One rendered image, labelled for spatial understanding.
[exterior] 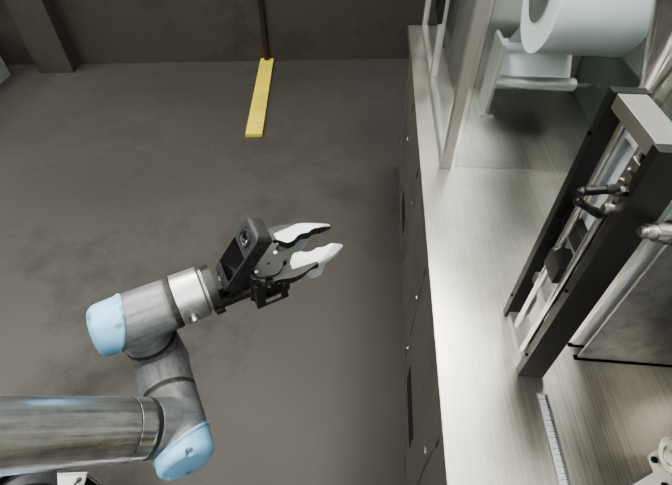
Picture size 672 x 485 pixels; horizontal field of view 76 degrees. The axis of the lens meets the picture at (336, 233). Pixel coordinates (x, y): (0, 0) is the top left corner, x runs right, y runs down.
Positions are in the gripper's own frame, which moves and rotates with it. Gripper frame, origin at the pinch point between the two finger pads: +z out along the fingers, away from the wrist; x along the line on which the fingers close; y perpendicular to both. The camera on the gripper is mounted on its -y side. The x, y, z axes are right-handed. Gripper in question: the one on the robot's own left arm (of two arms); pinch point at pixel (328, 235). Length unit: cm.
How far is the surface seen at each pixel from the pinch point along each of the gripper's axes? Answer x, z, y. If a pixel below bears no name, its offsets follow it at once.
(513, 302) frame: 15.7, 38.4, 26.1
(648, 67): -3, 72, -11
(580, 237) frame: 18.5, 35.5, -1.9
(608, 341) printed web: 32, 47, 22
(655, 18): -6, 69, -20
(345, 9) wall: -296, 175, 121
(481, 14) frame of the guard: -40, 61, -7
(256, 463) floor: 0, -23, 125
